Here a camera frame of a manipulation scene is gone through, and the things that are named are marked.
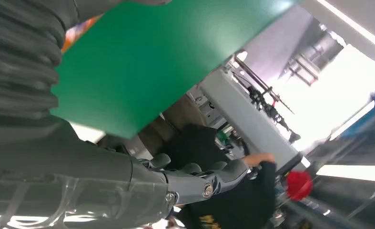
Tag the blue bin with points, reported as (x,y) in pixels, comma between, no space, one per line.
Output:
(370,120)

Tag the person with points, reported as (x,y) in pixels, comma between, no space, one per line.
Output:
(237,202)
(177,117)

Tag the white machine base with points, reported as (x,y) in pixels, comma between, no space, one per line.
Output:
(247,117)

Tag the red round knob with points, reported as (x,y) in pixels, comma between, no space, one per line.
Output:
(298,185)

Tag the black metal stand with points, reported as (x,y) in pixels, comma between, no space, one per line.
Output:
(266,101)

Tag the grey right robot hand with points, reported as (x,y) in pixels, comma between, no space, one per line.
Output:
(80,189)

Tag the green table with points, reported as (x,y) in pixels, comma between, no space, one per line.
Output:
(143,63)

